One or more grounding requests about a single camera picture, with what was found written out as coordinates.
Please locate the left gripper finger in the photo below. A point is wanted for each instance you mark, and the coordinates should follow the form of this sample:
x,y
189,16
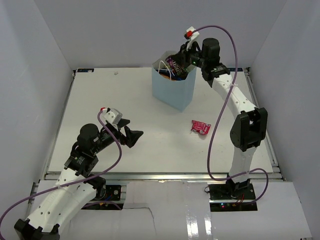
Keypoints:
x,y
123,122
132,136

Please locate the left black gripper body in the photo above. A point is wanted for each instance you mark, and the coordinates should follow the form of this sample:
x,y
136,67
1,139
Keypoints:
x,y
120,136

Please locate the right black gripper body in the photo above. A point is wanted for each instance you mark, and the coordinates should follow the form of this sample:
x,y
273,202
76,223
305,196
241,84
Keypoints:
x,y
193,57

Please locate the brown M&M's packet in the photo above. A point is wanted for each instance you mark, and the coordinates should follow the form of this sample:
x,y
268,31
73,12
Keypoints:
x,y
177,68

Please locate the orange potato chip bag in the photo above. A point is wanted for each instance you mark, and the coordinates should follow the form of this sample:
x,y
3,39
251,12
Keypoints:
x,y
165,74

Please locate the pink candy packet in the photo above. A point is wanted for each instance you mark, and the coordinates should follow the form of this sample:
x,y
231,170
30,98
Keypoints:
x,y
199,127

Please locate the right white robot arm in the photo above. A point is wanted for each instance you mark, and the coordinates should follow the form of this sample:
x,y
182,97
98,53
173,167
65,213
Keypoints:
x,y
250,122

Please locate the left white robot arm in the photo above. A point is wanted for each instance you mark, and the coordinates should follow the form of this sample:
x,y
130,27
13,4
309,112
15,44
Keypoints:
x,y
76,185

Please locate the light blue paper bag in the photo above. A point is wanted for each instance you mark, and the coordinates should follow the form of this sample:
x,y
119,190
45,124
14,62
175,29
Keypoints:
x,y
177,94

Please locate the right blue table label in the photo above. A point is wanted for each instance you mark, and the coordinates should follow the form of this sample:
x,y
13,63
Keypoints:
x,y
232,69

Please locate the blue table label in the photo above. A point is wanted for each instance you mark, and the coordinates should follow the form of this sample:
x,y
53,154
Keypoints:
x,y
232,69
85,70

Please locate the left blue table label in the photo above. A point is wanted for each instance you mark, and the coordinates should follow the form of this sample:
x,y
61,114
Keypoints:
x,y
85,70

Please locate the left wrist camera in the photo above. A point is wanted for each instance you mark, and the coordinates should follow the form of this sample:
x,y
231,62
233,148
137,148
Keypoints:
x,y
111,115

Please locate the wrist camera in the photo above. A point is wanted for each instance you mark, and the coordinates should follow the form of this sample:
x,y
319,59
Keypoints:
x,y
191,36
111,115

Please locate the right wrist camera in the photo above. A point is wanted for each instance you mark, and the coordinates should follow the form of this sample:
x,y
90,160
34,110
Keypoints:
x,y
191,36

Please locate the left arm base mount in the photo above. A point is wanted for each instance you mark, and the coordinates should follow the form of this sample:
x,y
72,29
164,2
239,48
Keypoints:
x,y
108,193

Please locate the aluminium front rail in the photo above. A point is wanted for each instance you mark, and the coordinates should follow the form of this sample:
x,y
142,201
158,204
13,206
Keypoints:
x,y
172,176

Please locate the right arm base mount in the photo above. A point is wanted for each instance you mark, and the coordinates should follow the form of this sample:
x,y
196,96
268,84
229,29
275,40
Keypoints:
x,y
219,192

